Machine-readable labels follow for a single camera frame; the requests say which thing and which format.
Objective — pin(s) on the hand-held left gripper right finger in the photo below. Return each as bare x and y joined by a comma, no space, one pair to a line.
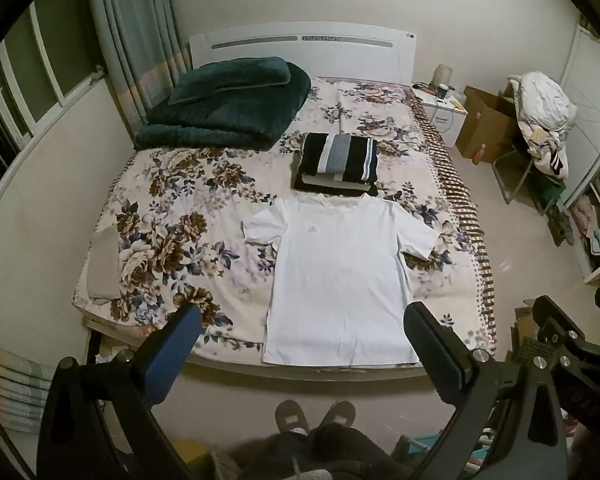
432,355

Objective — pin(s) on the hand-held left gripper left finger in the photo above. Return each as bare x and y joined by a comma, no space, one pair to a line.
172,355

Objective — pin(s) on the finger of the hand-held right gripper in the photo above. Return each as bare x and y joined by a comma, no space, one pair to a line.
552,316

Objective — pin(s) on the white t-shirt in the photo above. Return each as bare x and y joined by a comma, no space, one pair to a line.
340,285

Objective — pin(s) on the pastel clothes in wardrobe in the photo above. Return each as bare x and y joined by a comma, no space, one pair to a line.
592,230

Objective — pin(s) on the stack of folded clothes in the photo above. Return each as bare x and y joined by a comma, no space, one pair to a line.
340,155

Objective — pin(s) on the small cardboard box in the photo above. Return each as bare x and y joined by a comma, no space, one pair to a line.
522,330

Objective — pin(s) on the folded beige cloth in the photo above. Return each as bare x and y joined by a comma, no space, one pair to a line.
104,265

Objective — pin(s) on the person's dark trousers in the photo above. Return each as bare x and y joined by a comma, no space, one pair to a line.
330,452

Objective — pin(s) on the bed with floral sheet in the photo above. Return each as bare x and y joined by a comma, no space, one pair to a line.
205,200

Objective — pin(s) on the pale striped fabric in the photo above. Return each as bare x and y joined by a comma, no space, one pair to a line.
15,390

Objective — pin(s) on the stack of folded blankets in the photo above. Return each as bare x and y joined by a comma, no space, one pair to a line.
325,180

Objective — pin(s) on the large cardboard box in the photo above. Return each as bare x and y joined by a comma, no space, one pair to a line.
485,120

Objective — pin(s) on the white wardrobe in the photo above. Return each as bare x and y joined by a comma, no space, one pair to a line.
587,110

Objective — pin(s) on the folded black garment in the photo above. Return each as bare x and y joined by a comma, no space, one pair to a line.
304,187

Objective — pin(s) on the pile of white clothing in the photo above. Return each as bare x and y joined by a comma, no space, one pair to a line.
545,100

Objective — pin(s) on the white nightstand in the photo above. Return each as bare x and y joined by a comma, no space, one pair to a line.
445,120

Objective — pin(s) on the dark green blanket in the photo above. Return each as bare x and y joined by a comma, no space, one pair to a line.
230,120

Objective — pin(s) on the dark cup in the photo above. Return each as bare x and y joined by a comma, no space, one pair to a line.
442,94

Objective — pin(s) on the small table lamp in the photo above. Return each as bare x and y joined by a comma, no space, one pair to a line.
442,74

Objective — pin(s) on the dark green pillow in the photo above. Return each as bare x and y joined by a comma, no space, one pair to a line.
230,77

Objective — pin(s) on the white headboard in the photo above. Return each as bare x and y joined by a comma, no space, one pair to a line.
350,57

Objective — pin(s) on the grey-green curtain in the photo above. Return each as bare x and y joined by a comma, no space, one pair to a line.
130,35

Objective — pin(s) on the metal frame chair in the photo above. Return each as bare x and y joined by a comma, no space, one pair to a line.
509,176

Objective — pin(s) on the window with white frame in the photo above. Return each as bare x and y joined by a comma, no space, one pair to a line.
40,60

